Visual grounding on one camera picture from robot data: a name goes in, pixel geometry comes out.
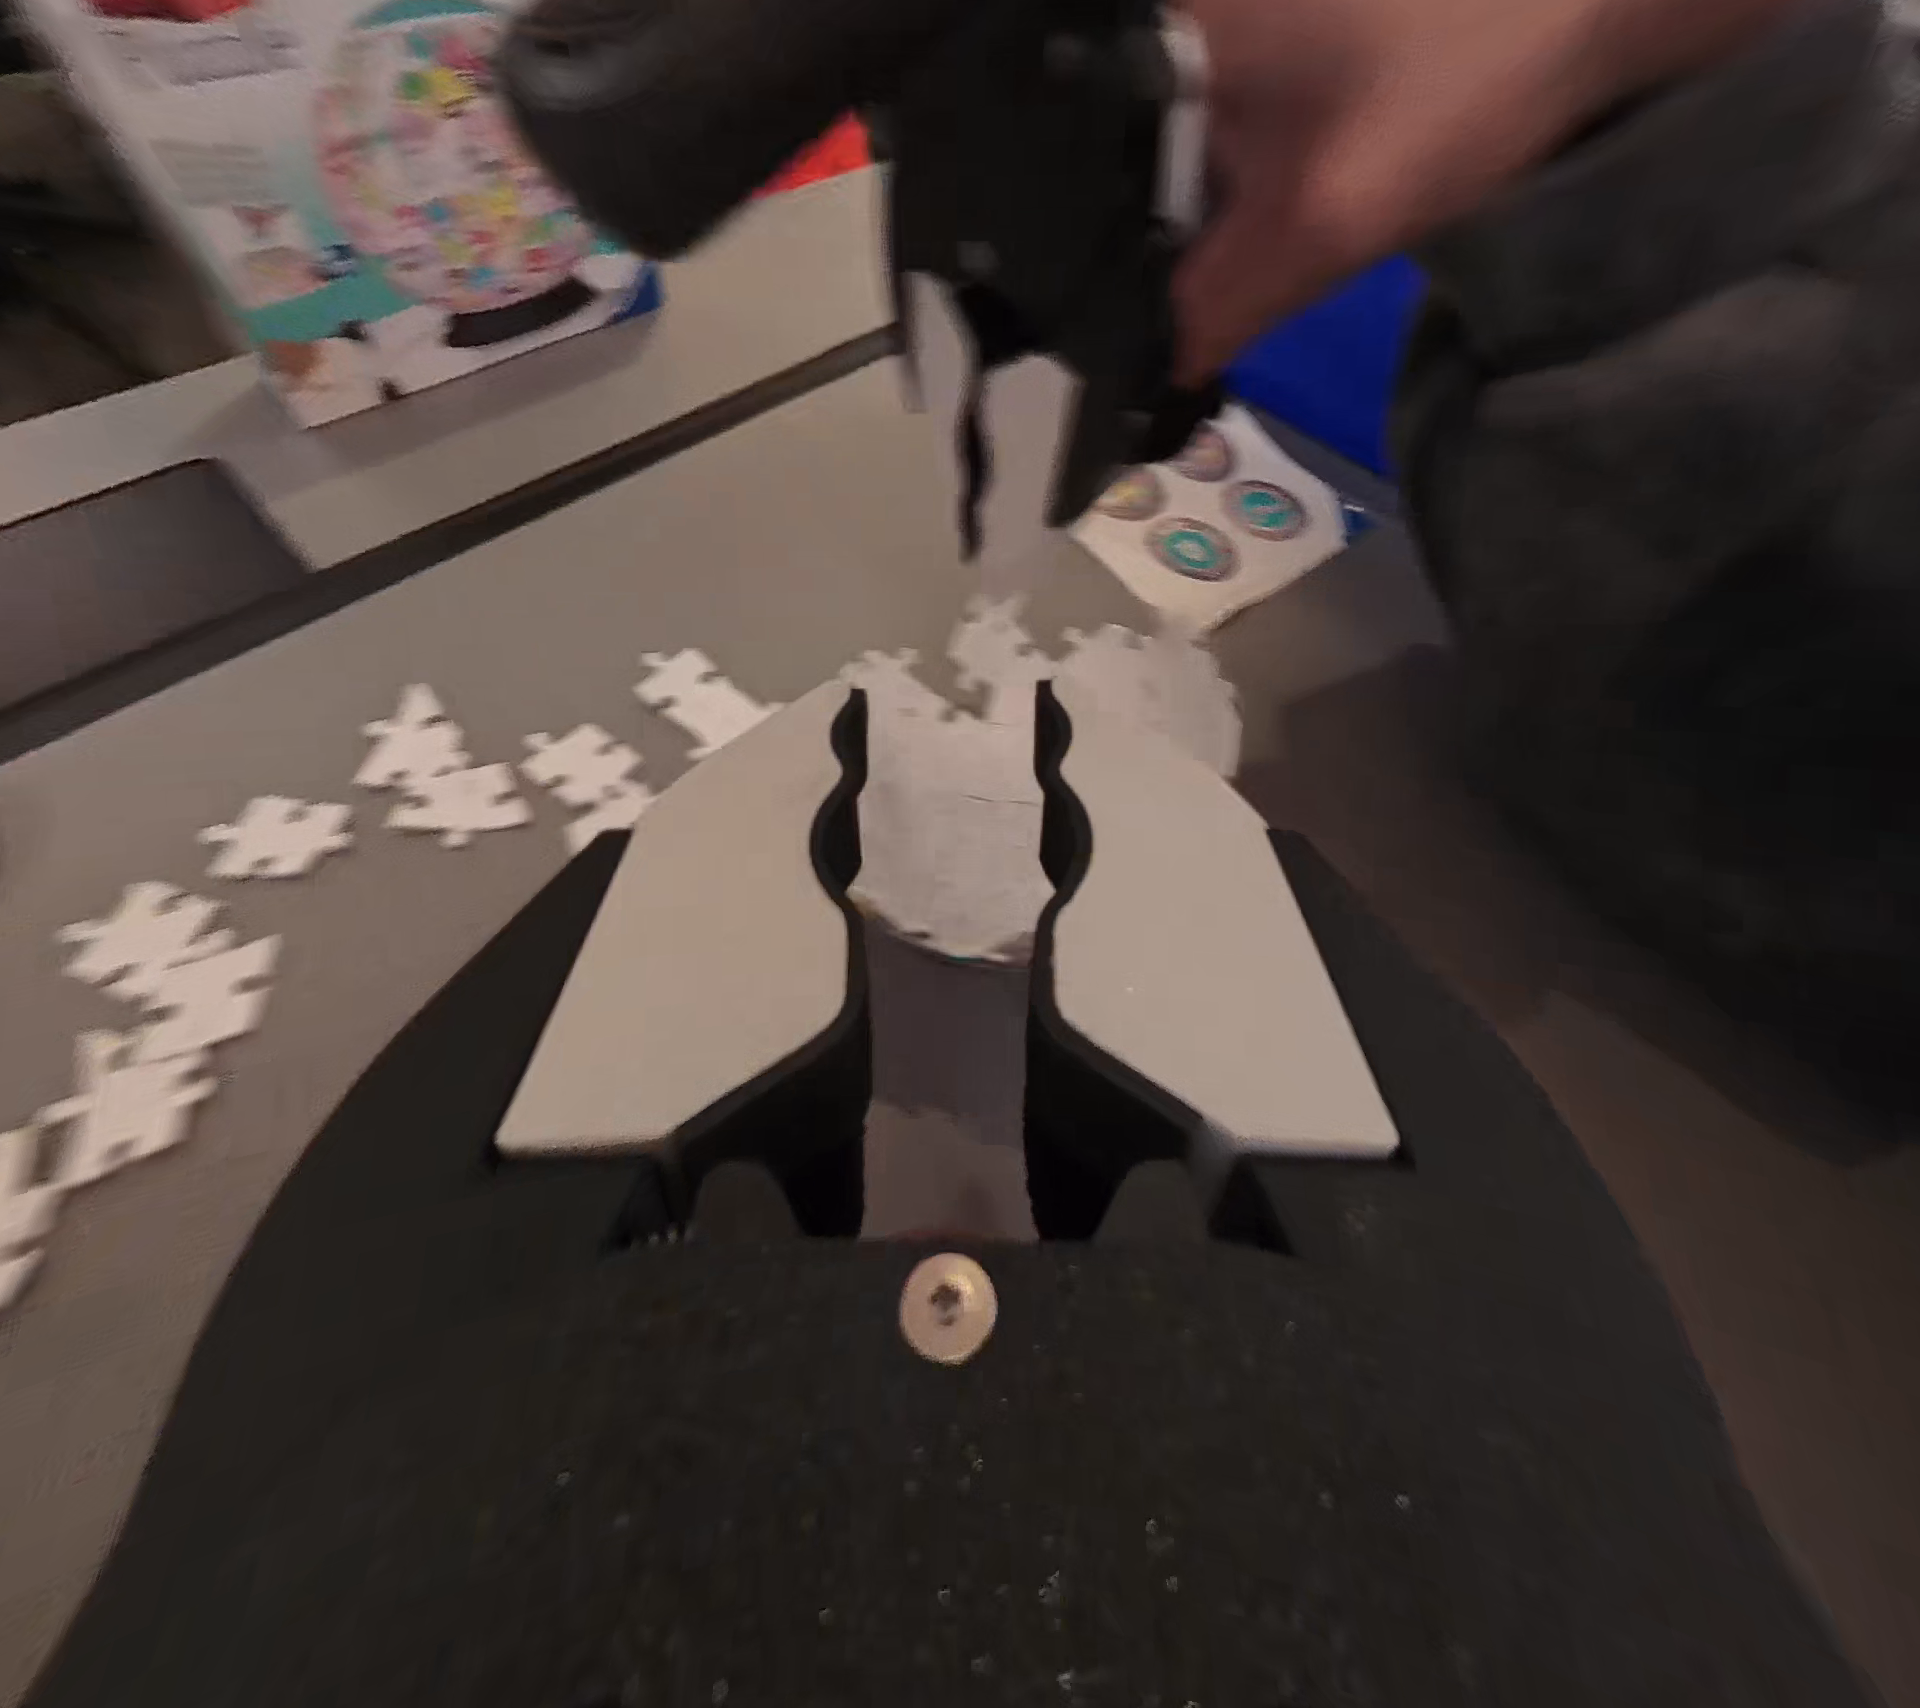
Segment partly built white puzzle ball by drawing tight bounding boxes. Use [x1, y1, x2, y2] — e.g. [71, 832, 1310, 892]
[845, 599, 1247, 968]

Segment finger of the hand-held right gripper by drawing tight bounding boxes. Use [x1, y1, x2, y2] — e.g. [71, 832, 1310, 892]
[981, 362, 1085, 565]
[895, 272, 995, 565]

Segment printed instruction leaflet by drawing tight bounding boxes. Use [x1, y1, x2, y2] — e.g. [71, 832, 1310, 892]
[1071, 403, 1350, 633]

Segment puzzle pieces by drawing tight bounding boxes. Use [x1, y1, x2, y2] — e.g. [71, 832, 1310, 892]
[0, 643, 782, 1305]

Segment colourful puzzle box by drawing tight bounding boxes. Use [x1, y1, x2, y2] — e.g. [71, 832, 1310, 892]
[0, 0, 664, 431]

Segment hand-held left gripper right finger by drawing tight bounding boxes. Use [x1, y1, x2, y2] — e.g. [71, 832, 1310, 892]
[1027, 681, 1402, 1237]

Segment blue cardboard box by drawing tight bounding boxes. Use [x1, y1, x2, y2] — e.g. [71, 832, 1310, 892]
[1221, 254, 1428, 483]

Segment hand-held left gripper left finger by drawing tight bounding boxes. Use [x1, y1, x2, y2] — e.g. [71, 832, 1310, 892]
[494, 681, 871, 1237]

